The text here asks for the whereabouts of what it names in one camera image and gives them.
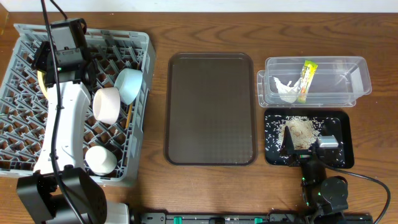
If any white napkin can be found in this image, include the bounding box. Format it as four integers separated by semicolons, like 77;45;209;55
274;77;302;103

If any wooden chopstick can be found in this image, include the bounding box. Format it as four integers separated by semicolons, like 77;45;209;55
125;103;133;129

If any green orange snack wrapper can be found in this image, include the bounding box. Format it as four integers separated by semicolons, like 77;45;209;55
297;60;318;103

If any pink bowl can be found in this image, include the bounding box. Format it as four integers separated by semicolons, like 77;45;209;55
93;87;121;124

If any dark brown serving tray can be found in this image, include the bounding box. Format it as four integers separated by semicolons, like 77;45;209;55
164;52;257;166

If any white paper cup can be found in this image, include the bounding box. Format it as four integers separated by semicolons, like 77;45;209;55
85;146;118;176

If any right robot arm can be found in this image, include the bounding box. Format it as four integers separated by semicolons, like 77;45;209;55
280;126;348;223

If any light blue bowl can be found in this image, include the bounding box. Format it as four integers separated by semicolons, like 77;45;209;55
114;68;143;105

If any black waste tray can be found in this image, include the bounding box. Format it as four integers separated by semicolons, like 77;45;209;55
264;108;354;169

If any grey dishwasher rack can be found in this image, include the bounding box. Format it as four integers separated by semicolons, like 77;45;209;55
1;24;155;187

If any clear plastic bin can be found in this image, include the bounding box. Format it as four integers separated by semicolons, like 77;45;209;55
257;56;372;108

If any spilled rice pile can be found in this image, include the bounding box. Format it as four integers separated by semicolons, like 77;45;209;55
266;114;346;166

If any yellow plate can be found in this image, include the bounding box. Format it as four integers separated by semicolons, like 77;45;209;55
37;70;48;99

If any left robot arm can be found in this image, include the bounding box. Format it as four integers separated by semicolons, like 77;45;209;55
16;18;130;223

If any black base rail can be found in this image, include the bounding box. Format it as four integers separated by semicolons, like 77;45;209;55
130;212;373;224

